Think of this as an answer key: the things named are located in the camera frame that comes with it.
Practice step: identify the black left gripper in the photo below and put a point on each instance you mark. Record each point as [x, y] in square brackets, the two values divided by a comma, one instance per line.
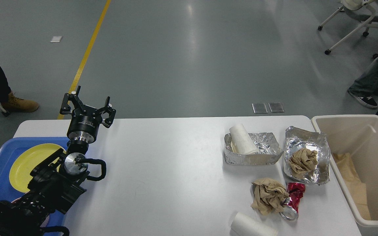
[83, 126]

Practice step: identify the brown paper bag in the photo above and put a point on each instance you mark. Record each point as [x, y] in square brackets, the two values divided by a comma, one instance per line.
[356, 187]

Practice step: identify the yellow plate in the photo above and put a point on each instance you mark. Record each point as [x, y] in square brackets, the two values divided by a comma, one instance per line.
[19, 175]

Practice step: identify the foil sheet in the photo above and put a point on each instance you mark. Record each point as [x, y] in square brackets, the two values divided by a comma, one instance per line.
[295, 139]

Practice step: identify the aluminium foil tray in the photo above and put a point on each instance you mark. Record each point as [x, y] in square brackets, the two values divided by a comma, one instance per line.
[269, 152]

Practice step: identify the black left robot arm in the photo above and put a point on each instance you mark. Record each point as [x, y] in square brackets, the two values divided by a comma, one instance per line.
[78, 168]

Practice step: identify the beige plastic bin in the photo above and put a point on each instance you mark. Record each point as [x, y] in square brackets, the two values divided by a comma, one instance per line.
[356, 135]

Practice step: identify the white floor marker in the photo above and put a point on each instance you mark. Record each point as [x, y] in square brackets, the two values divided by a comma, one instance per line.
[56, 39]

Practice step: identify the red wrapper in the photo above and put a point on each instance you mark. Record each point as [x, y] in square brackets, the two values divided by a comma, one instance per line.
[295, 193]

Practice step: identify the blue plastic tray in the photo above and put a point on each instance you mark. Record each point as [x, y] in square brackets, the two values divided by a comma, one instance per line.
[50, 192]

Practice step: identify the metal can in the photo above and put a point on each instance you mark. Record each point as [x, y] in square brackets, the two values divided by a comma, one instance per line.
[289, 213]

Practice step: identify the metal floor socket plates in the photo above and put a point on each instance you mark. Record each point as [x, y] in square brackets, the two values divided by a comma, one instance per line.
[264, 108]

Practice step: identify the white paper cup in tray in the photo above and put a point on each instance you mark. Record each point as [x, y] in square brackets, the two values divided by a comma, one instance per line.
[241, 141]

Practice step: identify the office chair base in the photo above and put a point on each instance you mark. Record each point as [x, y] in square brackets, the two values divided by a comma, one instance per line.
[363, 11]

